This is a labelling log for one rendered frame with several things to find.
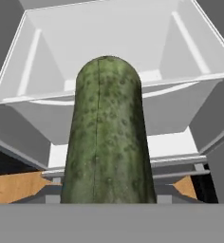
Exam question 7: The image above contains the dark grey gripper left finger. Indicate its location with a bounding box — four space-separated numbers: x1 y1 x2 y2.
12 183 64 205

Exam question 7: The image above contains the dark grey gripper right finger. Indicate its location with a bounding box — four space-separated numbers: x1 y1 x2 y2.
154 183 200 205

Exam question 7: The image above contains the clear plastic tupperware container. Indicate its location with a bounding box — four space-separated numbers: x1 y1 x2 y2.
0 0 224 169

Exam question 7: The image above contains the green cucumber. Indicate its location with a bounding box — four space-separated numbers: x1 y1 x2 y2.
60 55 158 205

